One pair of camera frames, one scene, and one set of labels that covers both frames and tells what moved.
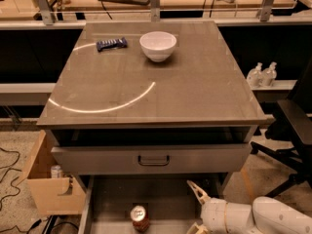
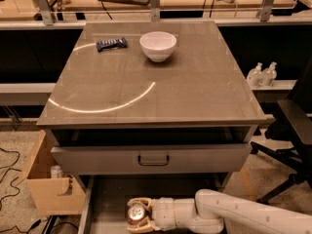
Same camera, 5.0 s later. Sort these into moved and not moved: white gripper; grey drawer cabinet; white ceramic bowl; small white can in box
Moved: white gripper
Not moved: grey drawer cabinet; white ceramic bowl; small white can in box
